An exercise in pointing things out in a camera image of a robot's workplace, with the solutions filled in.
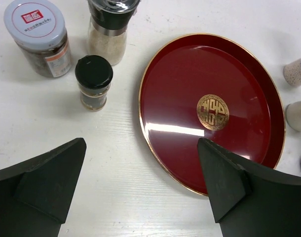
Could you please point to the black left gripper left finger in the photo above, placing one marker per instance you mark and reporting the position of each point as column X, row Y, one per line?
column 36, row 194

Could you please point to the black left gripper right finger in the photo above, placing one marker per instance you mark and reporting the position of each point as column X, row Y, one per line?
column 247, row 198

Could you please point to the small black-capped spice bottle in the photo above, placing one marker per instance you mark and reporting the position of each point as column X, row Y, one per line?
column 94, row 75

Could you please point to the glass grinder with black top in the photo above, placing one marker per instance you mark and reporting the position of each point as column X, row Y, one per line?
column 107, row 29

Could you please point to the white bottle with black cap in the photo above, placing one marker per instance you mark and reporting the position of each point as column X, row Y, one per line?
column 293, row 115

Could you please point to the red round tray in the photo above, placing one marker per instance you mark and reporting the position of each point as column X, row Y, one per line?
column 207, row 86

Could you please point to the blue-labelled silver-capped shaker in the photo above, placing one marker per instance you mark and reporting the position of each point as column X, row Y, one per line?
column 292, row 73

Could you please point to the jar with white lid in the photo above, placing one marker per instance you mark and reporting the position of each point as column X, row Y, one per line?
column 38, row 28

